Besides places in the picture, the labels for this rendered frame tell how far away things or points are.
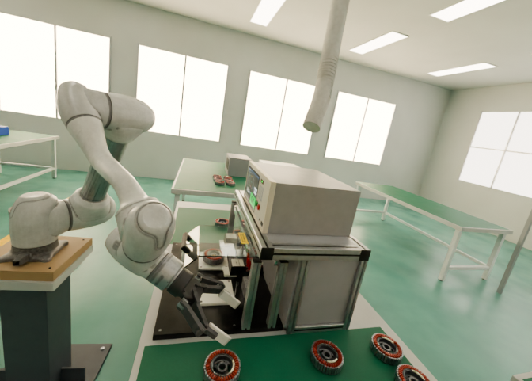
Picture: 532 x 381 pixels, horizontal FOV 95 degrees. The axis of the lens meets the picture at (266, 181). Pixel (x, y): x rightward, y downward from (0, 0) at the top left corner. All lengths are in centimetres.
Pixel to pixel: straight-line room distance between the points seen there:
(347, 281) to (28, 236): 133
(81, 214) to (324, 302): 116
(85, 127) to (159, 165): 490
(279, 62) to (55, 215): 530
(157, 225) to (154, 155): 525
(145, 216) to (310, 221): 63
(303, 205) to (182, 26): 526
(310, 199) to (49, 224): 113
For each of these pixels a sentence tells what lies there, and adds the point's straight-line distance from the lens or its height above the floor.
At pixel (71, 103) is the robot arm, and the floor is 148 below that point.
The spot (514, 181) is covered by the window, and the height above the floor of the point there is 124.
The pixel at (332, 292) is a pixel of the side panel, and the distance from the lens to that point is 109.
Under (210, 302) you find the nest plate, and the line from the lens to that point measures 113.
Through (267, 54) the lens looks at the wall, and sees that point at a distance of 598.
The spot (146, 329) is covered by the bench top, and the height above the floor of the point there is 75.
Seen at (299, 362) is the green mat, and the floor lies 75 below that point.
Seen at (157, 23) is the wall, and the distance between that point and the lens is 594.
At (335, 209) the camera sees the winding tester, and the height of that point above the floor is 123.
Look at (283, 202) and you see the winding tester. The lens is 92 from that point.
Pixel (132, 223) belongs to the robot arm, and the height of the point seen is 127.
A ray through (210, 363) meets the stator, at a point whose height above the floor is 78.
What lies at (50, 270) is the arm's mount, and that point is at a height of 79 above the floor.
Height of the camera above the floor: 151
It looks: 13 degrees down
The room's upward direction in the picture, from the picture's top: 10 degrees clockwise
